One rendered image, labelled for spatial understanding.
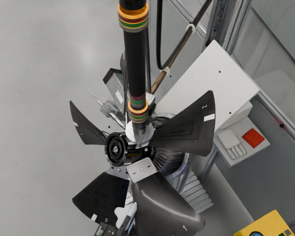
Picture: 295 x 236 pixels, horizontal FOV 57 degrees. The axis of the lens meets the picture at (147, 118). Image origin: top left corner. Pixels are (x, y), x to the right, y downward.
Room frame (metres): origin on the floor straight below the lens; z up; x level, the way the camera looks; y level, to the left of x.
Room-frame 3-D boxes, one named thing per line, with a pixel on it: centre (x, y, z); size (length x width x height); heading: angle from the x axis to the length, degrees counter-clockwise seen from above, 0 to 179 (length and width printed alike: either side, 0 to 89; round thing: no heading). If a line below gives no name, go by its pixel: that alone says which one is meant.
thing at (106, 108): (0.64, 0.17, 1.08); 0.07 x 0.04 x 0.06; 38
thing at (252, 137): (0.61, -0.52, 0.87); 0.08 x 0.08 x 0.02; 37
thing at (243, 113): (0.76, -0.41, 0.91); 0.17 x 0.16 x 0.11; 118
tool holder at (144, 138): (0.33, 0.02, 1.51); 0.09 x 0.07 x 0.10; 153
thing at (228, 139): (0.57, -0.41, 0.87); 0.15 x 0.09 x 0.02; 25
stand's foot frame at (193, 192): (0.54, -0.09, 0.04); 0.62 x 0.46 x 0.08; 118
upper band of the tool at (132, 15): (0.32, 0.02, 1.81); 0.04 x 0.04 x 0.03
